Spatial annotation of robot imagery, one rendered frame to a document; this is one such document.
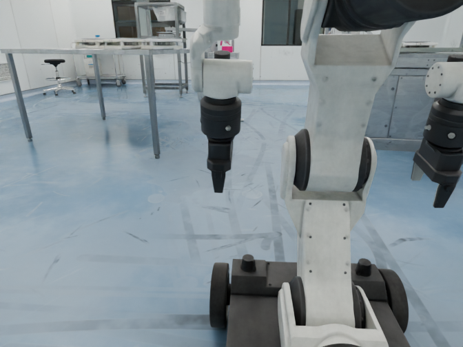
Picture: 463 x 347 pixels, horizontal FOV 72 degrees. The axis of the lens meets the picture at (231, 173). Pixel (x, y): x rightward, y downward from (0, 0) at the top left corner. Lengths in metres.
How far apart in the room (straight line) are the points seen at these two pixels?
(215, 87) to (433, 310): 1.09
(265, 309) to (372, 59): 0.69
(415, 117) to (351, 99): 2.45
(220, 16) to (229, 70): 0.10
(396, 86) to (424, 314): 2.03
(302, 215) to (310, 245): 0.07
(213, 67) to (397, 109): 2.50
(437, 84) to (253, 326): 0.70
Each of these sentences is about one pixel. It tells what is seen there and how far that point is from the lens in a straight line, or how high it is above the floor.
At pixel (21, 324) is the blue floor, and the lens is 1.35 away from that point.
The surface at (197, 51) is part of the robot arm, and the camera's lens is 0.62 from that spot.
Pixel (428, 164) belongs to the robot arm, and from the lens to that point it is 0.80.
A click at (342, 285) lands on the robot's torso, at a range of 0.78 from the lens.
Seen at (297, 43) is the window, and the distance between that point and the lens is 7.83.
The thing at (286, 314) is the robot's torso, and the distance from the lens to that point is 0.75.
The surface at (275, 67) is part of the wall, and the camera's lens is 7.79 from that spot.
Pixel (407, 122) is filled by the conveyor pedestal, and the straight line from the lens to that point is 3.08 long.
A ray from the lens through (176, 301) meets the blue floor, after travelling 1.25.
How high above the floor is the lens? 0.86
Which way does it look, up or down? 22 degrees down
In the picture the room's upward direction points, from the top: straight up
